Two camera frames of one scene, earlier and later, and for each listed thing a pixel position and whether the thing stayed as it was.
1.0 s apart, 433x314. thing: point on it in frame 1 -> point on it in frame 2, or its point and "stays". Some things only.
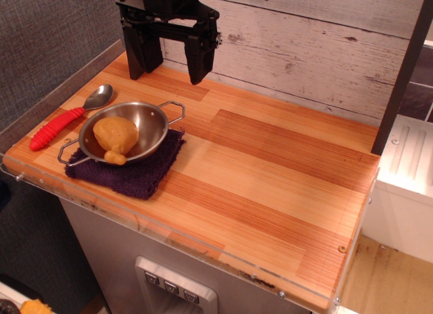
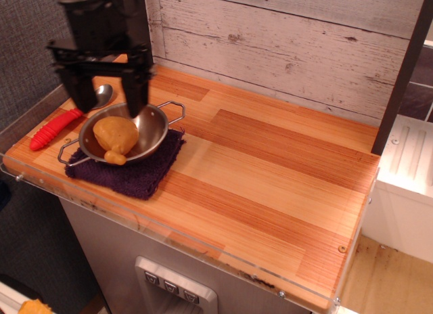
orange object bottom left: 34,306 stays
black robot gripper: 172,14 -> 111,33
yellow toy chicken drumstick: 118,135 stays
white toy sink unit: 398,212 stays
